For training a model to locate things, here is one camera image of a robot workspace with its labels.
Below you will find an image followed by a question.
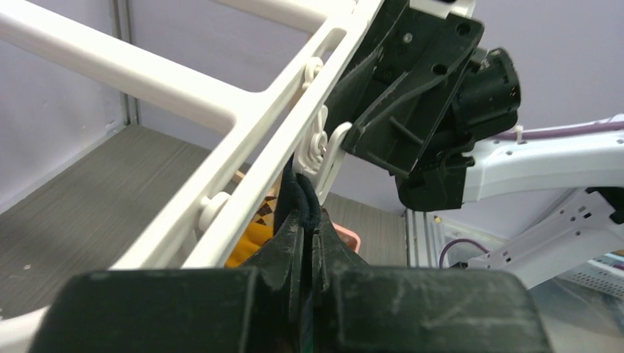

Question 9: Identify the brown yellow argyle sock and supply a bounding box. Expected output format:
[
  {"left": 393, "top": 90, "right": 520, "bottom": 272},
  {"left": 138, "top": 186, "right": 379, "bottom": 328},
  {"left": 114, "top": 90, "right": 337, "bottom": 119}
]
[{"left": 253, "top": 196, "right": 277, "bottom": 227}]

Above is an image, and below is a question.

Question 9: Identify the pink laundry basket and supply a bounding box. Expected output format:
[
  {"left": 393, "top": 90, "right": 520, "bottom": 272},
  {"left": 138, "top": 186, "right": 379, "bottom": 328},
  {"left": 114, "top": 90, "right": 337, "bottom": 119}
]
[{"left": 332, "top": 222, "right": 361, "bottom": 254}]

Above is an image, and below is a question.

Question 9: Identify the dark sock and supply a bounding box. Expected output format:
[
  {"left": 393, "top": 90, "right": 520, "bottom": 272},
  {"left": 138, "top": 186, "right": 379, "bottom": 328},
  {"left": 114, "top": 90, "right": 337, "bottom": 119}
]
[{"left": 273, "top": 155, "right": 322, "bottom": 235}]

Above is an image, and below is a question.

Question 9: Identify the white hanger clip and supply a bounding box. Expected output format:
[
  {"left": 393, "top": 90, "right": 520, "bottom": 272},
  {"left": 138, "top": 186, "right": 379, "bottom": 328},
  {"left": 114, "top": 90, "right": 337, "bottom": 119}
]
[{"left": 293, "top": 105, "right": 352, "bottom": 205}]

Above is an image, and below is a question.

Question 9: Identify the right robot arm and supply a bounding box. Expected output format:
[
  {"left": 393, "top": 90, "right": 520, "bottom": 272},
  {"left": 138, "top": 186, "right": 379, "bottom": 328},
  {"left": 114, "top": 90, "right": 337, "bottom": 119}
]
[{"left": 440, "top": 1, "right": 623, "bottom": 288}]

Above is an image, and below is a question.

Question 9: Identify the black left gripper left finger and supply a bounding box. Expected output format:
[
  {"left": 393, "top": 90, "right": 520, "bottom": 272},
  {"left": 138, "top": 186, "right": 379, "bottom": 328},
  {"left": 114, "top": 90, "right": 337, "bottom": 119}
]
[{"left": 29, "top": 213, "right": 303, "bottom": 352}]

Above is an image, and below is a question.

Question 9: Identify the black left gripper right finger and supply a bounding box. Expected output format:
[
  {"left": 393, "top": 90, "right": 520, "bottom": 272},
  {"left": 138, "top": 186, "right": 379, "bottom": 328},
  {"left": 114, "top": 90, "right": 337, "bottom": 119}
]
[{"left": 311, "top": 211, "right": 551, "bottom": 352}]

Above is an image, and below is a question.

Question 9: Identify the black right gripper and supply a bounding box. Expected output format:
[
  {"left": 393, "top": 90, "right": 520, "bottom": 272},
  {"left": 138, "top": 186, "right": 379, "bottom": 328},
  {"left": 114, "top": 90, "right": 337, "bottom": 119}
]
[{"left": 325, "top": 1, "right": 521, "bottom": 212}]

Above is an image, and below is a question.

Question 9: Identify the white clip sock hanger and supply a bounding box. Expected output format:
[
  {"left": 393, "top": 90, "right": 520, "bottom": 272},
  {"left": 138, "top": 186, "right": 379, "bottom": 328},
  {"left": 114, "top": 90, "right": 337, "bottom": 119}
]
[{"left": 0, "top": 0, "right": 386, "bottom": 353}]

